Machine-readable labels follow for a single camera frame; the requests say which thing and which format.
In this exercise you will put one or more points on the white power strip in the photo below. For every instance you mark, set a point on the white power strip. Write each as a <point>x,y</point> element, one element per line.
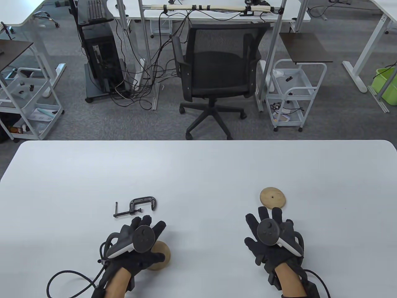
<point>138,77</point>

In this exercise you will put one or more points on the person's right forearm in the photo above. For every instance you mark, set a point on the person's right forearm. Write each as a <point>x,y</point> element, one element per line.
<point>290,279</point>

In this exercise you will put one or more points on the white and black controller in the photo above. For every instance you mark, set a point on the white and black controller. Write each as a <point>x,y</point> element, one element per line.
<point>144,237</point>
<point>268,231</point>

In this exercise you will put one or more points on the green plastic bin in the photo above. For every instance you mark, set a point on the green plastic bin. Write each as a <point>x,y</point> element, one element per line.
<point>387,85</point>

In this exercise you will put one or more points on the black mesh office chair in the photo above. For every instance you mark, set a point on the black mesh office chair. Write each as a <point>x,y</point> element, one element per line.
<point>217,71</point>

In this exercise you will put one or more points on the person's left forearm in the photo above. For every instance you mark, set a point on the person's left forearm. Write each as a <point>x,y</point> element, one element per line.
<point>116,284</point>

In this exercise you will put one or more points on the white desk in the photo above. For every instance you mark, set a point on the white desk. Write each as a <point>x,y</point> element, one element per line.
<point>217,17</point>
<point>18,12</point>
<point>369,46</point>

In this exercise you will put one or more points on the black metal clamp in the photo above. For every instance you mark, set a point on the black metal clamp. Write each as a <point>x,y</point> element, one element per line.
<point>133,204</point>

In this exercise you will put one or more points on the white rolling cabinet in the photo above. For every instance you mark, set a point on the white rolling cabinet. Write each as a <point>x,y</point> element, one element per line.
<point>161,28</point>

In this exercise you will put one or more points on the black computer tower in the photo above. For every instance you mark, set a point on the black computer tower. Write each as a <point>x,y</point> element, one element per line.
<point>105,62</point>

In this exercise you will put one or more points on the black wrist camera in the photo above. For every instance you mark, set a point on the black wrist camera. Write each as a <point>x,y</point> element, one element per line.
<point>274,279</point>
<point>131,281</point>

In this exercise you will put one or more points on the person's right hand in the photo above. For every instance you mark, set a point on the person's right hand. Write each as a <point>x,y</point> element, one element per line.
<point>269,256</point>

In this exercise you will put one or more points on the brown side table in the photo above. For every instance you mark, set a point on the brown side table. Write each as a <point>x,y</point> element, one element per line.
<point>305,48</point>
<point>12,52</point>

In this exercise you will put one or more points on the black keyboard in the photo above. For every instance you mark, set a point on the black keyboard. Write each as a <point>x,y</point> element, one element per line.
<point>94,9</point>

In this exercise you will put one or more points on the person's left hand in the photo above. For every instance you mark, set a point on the person's left hand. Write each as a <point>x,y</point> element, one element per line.
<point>149,259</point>

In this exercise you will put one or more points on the black wrist sensor box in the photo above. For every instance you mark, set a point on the black wrist sensor box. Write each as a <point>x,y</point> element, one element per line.
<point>312,290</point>
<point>98,291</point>

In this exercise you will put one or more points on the round wooden disc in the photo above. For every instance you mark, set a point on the round wooden disc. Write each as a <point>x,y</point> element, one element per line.
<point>273,198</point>
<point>162,251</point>

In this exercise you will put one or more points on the aluminium floor rail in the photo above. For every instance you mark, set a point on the aluminium floor rail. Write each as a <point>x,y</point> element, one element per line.
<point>380,100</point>

